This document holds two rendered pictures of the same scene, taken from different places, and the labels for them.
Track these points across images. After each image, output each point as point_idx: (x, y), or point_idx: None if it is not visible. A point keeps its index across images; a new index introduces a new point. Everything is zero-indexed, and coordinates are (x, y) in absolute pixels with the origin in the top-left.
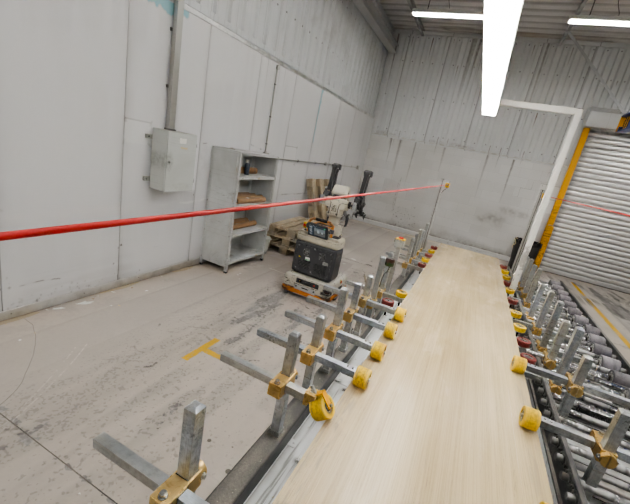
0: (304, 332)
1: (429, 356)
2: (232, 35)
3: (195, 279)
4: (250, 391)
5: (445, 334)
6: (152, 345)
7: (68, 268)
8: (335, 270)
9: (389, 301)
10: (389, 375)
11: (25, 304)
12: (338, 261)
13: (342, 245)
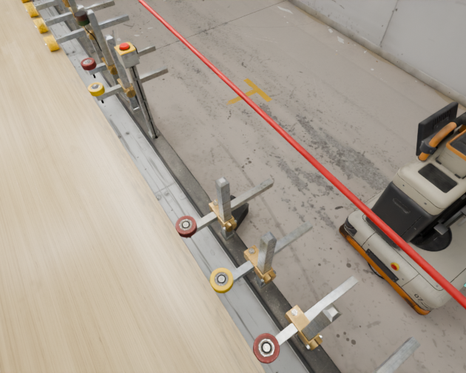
0: (268, 174)
1: (7, 40)
2: None
3: (416, 106)
4: (193, 104)
5: (10, 69)
6: (268, 66)
7: (350, 3)
8: (384, 221)
9: (85, 61)
10: (18, 14)
11: (323, 13)
12: (398, 217)
13: (419, 198)
